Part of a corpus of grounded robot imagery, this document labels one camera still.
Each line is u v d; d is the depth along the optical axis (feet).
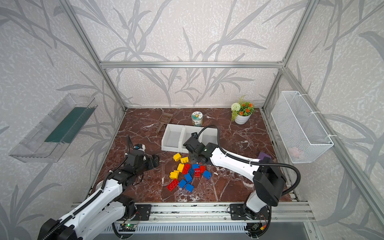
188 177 2.73
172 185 2.69
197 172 2.83
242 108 3.34
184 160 2.93
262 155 3.06
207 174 2.77
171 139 3.34
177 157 2.99
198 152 2.03
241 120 3.51
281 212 2.46
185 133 3.28
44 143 2.06
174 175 2.77
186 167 2.85
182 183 2.71
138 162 2.16
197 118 3.43
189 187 2.66
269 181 1.40
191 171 2.82
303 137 2.00
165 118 3.78
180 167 2.85
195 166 2.94
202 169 2.88
